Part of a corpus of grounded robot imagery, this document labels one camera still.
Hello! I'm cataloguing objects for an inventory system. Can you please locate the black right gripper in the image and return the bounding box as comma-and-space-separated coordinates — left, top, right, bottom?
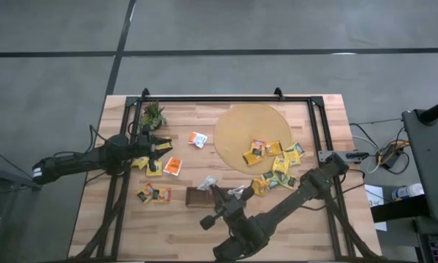
200, 185, 255, 231

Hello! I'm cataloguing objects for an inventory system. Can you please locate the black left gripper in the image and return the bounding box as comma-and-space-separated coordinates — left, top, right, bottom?
137, 124, 173, 172

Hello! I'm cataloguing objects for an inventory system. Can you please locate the wooden three-compartment tray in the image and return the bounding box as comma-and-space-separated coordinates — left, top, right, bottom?
185, 186, 246, 208

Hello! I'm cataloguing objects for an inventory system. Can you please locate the small potted succulent plant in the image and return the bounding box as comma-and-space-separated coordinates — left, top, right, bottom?
140, 101, 168, 132

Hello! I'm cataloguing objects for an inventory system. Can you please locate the pile of packets right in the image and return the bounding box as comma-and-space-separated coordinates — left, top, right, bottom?
271, 156, 291, 175

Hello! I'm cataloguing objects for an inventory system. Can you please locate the round woven tan placemat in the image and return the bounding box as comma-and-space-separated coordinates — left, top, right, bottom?
213, 103, 292, 175

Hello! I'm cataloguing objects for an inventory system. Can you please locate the white paper sheet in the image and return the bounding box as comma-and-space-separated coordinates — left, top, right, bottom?
363, 184, 388, 232

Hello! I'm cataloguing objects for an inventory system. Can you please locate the dark metal side stand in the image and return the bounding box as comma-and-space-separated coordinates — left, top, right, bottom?
0, 145, 43, 263

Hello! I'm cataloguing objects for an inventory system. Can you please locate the black yellow power adapter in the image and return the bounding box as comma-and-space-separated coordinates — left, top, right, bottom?
377, 140, 412, 169

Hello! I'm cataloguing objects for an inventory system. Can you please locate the black shelf bar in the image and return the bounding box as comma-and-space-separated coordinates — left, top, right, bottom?
370, 194, 430, 224

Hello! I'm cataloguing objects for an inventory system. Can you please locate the white bottle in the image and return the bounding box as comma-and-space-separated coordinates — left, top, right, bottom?
391, 183, 425, 202

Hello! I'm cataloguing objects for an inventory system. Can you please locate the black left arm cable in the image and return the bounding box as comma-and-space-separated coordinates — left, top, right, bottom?
88, 123, 108, 146

